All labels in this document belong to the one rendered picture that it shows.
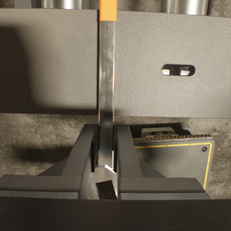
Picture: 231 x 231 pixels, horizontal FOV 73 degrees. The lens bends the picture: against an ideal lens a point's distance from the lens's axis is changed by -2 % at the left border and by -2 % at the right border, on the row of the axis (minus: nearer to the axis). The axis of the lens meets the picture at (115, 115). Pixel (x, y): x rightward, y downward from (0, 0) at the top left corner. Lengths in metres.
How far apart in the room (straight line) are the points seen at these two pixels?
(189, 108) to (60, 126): 1.36
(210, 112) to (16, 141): 1.63
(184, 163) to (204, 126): 0.47
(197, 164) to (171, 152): 0.23
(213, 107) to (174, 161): 1.10
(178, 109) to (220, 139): 1.61
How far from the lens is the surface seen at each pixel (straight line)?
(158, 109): 0.16
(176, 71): 0.47
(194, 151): 1.28
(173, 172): 1.31
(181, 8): 0.45
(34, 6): 0.63
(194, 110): 0.17
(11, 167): 1.88
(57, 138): 1.53
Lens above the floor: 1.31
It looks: 73 degrees down
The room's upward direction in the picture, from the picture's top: 177 degrees clockwise
